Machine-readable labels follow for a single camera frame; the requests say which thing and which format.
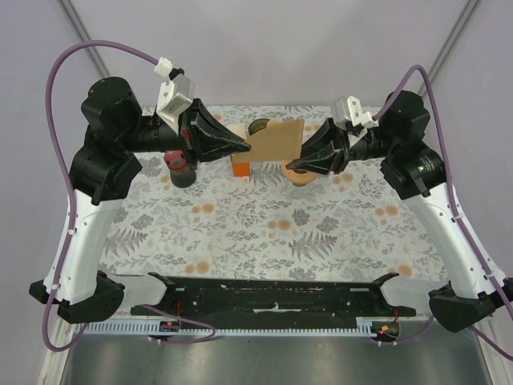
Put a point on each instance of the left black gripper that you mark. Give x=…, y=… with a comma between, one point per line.
x=197, y=145

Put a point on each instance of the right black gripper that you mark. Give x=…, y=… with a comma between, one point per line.
x=334, y=150

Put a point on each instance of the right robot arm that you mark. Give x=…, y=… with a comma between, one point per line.
x=477, y=287

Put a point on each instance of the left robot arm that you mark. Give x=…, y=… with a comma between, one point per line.
x=101, y=175

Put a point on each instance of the orange coffee filter box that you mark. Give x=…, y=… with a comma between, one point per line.
x=239, y=169

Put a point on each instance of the green glass coffee dripper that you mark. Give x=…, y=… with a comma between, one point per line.
x=257, y=125

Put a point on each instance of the red capped dark bottle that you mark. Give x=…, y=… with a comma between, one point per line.
x=182, y=175

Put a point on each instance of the floral tablecloth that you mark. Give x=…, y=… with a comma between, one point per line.
x=346, y=227

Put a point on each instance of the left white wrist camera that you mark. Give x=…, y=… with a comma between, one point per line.
x=175, y=95

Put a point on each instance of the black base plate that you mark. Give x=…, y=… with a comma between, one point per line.
x=234, y=302

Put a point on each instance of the aluminium frame rail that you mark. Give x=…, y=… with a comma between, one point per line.
x=79, y=28

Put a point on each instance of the white cable duct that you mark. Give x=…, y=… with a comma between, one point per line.
x=168, y=327

